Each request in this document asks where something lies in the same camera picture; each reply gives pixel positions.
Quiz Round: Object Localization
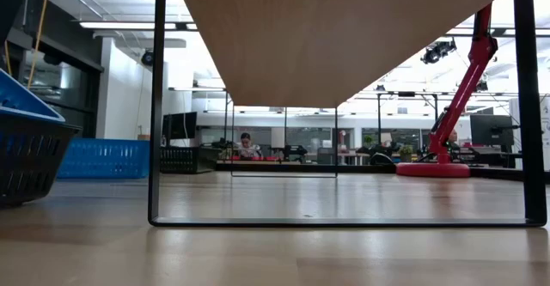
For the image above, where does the black plastic basket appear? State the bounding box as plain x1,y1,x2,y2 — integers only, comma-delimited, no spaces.
0,113,83,208
159,146,223,175

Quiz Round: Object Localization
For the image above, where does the yellow cable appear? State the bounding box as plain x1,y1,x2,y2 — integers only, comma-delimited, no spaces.
27,0,52,90
3,40,13,77

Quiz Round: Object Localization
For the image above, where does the black ceiling camera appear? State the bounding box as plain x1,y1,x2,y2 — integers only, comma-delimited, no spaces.
419,38,458,65

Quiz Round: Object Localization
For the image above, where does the person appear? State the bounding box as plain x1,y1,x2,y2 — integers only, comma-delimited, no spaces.
445,129,461,150
235,131,262,159

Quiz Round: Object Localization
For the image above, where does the black computer monitor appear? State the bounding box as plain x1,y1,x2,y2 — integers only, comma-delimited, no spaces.
162,111,199,141
469,113,516,148

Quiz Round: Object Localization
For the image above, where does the ceiling light strip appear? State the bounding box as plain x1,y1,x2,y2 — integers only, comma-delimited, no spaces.
79,21,199,31

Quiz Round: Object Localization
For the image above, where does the black office chair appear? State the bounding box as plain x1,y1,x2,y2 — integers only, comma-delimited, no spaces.
370,151,395,166

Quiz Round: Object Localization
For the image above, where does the black background rig frame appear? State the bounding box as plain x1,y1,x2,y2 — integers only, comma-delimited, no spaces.
376,90,440,149

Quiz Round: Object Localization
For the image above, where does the black aluminium table frame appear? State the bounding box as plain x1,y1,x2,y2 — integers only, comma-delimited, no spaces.
217,161,399,174

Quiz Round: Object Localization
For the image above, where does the wooden shelf with black frame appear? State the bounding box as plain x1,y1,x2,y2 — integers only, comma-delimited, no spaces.
147,0,548,228

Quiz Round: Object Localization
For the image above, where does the blue plastic basket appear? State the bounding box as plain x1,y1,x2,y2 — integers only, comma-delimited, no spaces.
0,67,68,124
58,137,151,180

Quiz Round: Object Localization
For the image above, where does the green potted plant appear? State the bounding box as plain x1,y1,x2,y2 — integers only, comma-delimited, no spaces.
398,143,414,163

